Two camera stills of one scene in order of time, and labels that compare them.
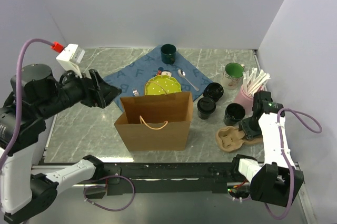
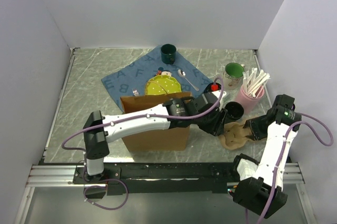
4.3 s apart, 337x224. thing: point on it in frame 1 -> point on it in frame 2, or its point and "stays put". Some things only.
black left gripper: [105, 91] -> [216, 128]
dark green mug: [168, 53] stays put
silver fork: [135, 92] stays put
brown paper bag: [156, 122] stays put
